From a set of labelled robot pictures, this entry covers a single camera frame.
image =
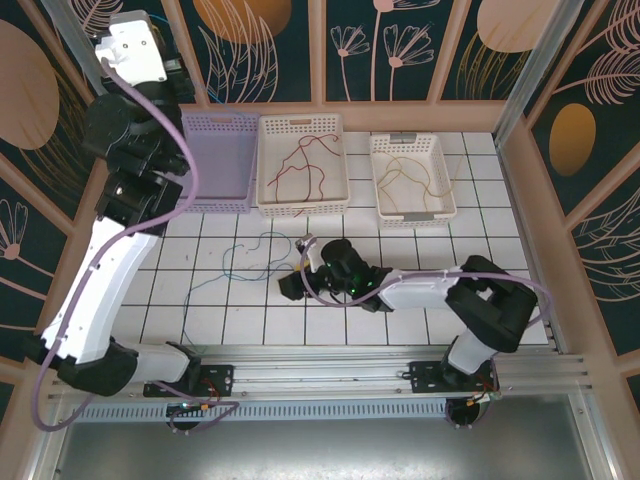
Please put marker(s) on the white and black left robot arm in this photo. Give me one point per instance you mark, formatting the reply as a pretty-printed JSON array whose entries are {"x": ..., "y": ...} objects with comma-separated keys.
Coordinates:
[{"x": 100, "y": 290}]

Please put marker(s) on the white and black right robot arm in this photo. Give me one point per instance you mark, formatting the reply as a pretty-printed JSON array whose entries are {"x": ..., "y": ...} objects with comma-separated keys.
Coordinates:
[{"x": 425, "y": 290}]

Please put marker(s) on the lavender plastic basket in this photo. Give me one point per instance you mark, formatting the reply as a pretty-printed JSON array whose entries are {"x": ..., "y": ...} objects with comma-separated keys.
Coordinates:
[{"x": 220, "y": 160}]

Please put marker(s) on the cream plastic basket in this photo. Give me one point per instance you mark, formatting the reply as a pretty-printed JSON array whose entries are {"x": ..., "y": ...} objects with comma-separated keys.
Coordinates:
[{"x": 330, "y": 165}]

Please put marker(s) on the grey metal sheet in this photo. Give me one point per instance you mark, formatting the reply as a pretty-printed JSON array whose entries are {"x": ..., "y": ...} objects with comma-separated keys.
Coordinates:
[{"x": 320, "y": 450}]

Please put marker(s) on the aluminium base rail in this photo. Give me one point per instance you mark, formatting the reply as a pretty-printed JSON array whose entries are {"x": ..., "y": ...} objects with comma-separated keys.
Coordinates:
[{"x": 320, "y": 375}]

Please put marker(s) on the aluminium frame post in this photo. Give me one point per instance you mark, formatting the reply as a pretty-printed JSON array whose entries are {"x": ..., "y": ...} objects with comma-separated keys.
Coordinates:
[
  {"x": 540, "y": 75},
  {"x": 65, "y": 30}
]

